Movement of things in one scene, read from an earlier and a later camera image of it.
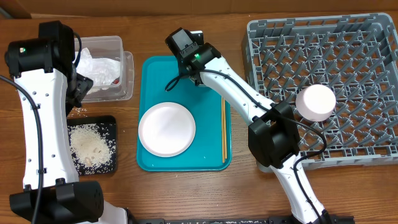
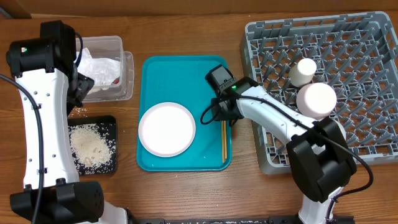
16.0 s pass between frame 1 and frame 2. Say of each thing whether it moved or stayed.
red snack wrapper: stayed
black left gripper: stayed
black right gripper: moved
